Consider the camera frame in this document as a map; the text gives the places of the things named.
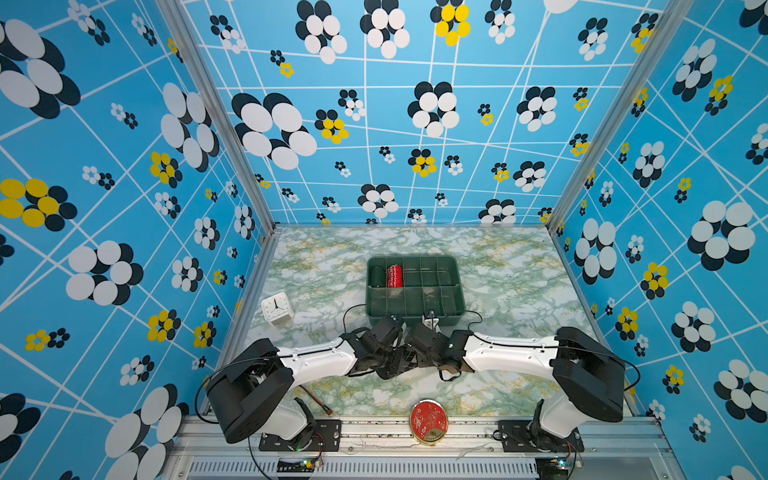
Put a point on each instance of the black grey argyle sock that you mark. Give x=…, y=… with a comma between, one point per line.
x=400, y=362

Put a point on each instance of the red round tin lid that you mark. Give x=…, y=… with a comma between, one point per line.
x=428, y=422

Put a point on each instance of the aluminium front rail frame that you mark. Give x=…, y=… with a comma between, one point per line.
x=384, y=448

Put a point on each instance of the red soda can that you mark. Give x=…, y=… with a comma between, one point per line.
x=395, y=276

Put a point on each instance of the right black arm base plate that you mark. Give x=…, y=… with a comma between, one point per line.
x=519, y=436

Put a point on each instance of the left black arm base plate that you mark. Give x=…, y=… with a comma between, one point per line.
x=320, y=436

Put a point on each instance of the dark green roll in tray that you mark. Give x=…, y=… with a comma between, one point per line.
x=377, y=276

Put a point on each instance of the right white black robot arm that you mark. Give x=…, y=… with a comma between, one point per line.
x=590, y=376

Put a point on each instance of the green compartment tray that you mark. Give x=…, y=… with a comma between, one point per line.
x=432, y=289

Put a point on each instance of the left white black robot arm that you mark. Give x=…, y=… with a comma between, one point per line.
x=250, y=395

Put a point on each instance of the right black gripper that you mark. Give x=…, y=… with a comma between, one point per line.
x=422, y=363

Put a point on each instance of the white square clock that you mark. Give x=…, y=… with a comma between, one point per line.
x=277, y=308

